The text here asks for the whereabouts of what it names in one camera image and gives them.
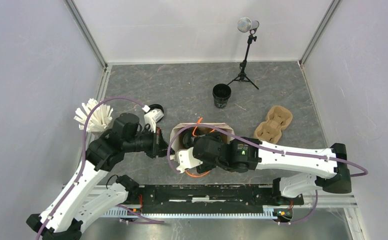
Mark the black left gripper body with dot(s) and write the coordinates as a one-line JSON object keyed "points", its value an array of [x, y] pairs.
{"points": [[146, 142]]}

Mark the stack of black lids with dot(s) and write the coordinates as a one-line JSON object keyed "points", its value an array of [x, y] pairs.
{"points": [[157, 107]]}

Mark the stack of black cups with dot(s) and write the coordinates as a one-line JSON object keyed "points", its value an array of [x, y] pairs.
{"points": [[221, 94]]}

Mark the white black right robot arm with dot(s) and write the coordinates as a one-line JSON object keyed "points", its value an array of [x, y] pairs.
{"points": [[316, 169]]}

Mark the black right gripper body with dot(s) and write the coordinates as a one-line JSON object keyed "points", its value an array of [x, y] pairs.
{"points": [[206, 166]]}

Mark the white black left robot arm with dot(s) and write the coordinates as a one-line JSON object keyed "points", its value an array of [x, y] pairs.
{"points": [[84, 179]]}

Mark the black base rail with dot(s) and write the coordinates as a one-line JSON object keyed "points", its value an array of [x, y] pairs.
{"points": [[218, 201]]}

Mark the white straws in cup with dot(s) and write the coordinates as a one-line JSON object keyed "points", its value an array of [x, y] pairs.
{"points": [[100, 119]]}

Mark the paper takeout bag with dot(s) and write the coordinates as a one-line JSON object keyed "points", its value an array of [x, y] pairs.
{"points": [[177, 132]]}

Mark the microphone on black tripod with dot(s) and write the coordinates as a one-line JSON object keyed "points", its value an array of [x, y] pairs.
{"points": [[246, 25]]}

